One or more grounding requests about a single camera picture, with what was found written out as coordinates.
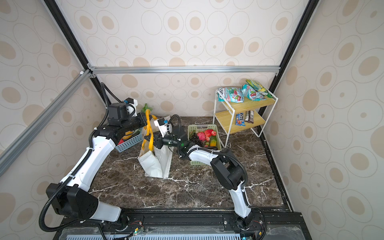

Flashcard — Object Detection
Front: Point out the yellow green snack bag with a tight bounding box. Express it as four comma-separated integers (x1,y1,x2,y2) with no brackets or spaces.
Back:
246,80,273,98

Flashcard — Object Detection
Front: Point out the blue perforated basket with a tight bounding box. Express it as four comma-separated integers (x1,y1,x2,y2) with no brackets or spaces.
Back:
115,129,143,153

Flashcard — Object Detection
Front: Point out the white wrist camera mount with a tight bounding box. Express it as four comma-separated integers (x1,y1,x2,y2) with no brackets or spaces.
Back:
124,98,138,117
154,116,171,137

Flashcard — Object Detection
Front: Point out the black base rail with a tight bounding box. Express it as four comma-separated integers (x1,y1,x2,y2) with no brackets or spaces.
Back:
54,208,311,240

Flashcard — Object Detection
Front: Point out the diagonal aluminium frame bar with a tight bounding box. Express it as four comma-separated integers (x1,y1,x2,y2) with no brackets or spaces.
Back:
1,70,91,175

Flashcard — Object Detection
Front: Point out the black grape bunch toy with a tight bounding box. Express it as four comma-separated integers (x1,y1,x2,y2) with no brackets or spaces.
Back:
190,133,204,147

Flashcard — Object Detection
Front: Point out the green orange mango toy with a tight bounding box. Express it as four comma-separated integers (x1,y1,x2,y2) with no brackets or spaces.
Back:
209,136,218,147

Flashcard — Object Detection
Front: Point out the horizontal aluminium frame bar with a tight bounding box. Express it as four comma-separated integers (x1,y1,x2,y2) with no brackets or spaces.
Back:
91,66,280,74

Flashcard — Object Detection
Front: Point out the white wire wooden shelf rack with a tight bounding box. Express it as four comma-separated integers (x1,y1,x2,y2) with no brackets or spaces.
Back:
213,90,279,148

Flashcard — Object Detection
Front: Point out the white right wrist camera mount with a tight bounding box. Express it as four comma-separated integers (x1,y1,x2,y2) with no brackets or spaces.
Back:
154,116,171,137

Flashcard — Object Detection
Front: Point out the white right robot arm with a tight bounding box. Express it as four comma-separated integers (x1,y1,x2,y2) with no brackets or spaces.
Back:
145,115,253,221

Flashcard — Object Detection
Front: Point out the pink dragon fruit toy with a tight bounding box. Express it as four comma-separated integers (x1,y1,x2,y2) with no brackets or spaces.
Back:
197,132,206,142

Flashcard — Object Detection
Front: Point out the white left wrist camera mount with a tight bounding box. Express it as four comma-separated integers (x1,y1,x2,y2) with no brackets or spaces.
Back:
124,98,138,117

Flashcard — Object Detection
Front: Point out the teal candy snack bag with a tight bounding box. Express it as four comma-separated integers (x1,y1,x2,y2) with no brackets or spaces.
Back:
242,84,266,102

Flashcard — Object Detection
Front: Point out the red apple toy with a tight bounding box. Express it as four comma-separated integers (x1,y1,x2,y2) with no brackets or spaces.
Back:
204,129,214,138

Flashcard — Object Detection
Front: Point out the green candy snack bag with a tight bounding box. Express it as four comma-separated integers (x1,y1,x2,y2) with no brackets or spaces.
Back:
218,87,244,103

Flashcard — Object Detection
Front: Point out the blue candy packet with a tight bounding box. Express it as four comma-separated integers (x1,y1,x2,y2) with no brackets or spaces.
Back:
235,113,245,127

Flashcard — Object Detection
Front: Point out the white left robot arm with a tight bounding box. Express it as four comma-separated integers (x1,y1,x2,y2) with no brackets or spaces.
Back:
39,102,152,232

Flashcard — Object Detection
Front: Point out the white canvas grocery bag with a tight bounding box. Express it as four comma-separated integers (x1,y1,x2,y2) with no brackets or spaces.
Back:
139,110,173,179

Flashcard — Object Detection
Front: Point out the light green perforated basket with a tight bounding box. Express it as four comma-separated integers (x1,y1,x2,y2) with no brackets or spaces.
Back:
188,124,222,151

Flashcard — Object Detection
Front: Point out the brown chocolate bar packet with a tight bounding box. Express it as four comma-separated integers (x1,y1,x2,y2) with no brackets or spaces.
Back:
245,110,254,124

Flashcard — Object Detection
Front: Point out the white daikon radish toy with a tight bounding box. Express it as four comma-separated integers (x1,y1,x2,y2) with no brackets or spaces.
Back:
141,103,153,113

